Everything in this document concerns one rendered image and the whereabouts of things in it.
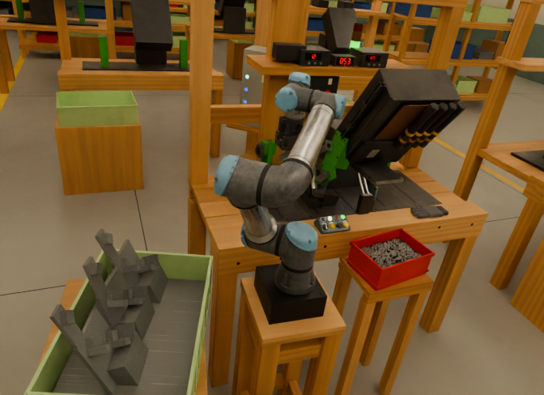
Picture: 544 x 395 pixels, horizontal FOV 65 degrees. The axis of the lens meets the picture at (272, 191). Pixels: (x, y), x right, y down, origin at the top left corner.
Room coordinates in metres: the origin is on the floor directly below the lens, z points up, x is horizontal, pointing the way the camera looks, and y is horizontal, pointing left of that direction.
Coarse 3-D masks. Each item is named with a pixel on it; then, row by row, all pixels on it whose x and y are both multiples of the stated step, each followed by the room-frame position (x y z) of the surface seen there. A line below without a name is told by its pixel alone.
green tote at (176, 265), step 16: (144, 256) 1.27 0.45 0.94; (160, 256) 1.27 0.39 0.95; (176, 256) 1.28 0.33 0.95; (192, 256) 1.28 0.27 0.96; (208, 256) 1.29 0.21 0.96; (176, 272) 1.28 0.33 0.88; (192, 272) 1.28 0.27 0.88; (208, 272) 1.20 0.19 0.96; (208, 288) 1.16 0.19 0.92; (80, 304) 1.00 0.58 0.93; (208, 304) 1.19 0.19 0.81; (80, 320) 0.99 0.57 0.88; (64, 336) 0.87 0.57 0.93; (48, 352) 0.79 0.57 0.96; (64, 352) 0.85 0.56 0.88; (48, 368) 0.76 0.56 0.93; (192, 368) 0.79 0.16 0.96; (32, 384) 0.68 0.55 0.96; (48, 384) 0.74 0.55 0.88; (192, 384) 0.74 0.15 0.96
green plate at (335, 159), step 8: (336, 136) 1.98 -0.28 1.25; (336, 144) 1.95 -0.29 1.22; (344, 144) 1.90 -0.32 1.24; (328, 152) 1.98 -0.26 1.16; (336, 152) 1.92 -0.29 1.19; (344, 152) 1.91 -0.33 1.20; (328, 160) 1.95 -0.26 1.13; (336, 160) 1.90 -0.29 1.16; (344, 160) 1.92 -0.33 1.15; (328, 168) 1.92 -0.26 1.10; (344, 168) 1.92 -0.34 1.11
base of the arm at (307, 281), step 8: (280, 264) 1.23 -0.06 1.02; (280, 272) 1.20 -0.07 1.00; (288, 272) 1.18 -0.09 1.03; (296, 272) 1.17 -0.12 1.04; (304, 272) 1.17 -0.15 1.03; (312, 272) 1.21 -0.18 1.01; (280, 280) 1.18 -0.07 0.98; (288, 280) 1.17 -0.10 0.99; (296, 280) 1.16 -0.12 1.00; (304, 280) 1.17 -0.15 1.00; (312, 280) 1.20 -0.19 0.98; (280, 288) 1.17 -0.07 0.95; (288, 288) 1.15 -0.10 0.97; (296, 288) 1.15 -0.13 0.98; (304, 288) 1.16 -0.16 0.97; (312, 288) 1.19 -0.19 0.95
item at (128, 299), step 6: (108, 294) 0.96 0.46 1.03; (114, 294) 0.97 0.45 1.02; (126, 294) 1.04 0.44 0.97; (132, 294) 1.06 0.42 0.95; (108, 300) 0.95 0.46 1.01; (114, 300) 0.95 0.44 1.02; (120, 300) 0.95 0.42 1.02; (126, 300) 0.96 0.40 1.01; (132, 300) 1.02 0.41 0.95; (138, 300) 1.02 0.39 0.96; (108, 306) 0.94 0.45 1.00; (114, 306) 0.94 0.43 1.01; (120, 306) 0.94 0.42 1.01
